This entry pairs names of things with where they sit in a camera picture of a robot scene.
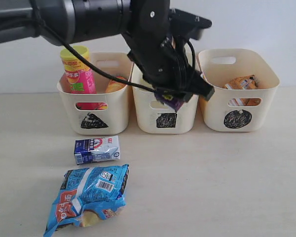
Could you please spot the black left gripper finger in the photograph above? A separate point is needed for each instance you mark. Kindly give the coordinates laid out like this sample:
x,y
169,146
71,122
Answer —
x,y
202,88
161,94

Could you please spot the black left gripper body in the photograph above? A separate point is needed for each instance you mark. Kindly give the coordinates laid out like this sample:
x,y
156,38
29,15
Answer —
x,y
158,54

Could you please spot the purple juice carton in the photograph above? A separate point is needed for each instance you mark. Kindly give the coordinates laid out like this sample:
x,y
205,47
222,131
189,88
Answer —
x,y
173,103

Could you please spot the orange instant noodle bag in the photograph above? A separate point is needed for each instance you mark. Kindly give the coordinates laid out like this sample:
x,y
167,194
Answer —
x,y
242,83

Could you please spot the pink Lays chips can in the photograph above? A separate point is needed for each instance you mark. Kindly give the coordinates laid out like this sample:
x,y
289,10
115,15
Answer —
x,y
80,77

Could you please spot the blue white milk carton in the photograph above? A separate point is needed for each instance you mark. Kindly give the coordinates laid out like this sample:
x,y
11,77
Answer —
x,y
97,150

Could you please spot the blue instant noodle bag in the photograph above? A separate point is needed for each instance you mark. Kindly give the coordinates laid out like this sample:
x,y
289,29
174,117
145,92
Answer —
x,y
88,196

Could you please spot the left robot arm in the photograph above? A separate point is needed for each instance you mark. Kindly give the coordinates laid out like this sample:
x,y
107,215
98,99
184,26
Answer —
x,y
63,22

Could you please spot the cream bin with square mark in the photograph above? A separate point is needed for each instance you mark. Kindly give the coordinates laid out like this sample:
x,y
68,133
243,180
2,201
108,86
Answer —
x,y
156,118

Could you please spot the cream bin with circle mark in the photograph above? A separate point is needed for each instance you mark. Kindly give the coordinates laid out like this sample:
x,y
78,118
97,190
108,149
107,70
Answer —
x,y
236,110

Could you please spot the cream bin with triangle mark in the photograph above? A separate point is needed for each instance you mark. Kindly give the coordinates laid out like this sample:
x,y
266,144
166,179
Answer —
x,y
115,118

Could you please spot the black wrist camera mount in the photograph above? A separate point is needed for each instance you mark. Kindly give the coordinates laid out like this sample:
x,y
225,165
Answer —
x,y
187,25

